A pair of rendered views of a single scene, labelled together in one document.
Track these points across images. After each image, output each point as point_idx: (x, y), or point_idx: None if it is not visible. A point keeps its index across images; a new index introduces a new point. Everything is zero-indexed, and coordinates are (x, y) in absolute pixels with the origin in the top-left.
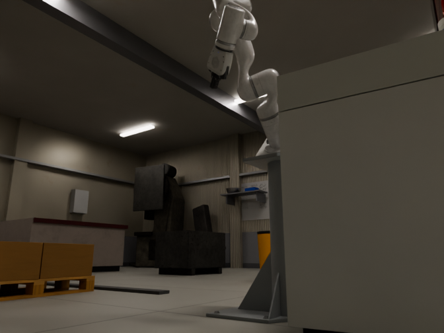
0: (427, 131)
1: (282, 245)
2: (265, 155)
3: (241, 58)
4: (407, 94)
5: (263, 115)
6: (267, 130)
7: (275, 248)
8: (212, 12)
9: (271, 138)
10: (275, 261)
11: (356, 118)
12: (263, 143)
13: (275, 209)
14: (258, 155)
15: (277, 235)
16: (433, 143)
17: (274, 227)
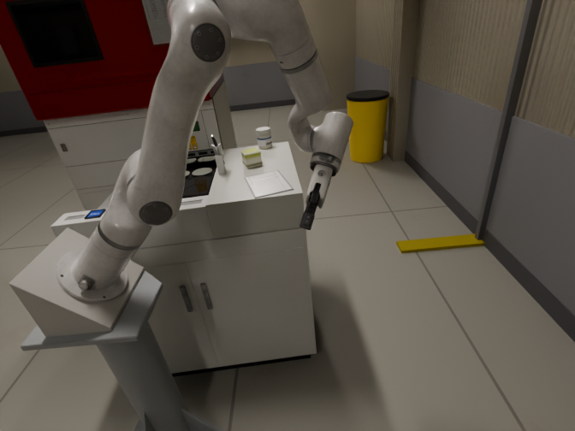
0: None
1: (174, 382)
2: (155, 299)
3: (189, 142)
4: None
5: (145, 238)
6: (129, 260)
7: (171, 396)
8: (229, 28)
9: (122, 270)
10: (175, 406)
11: None
12: (43, 297)
13: (157, 358)
14: (104, 316)
15: (168, 380)
16: None
17: (163, 378)
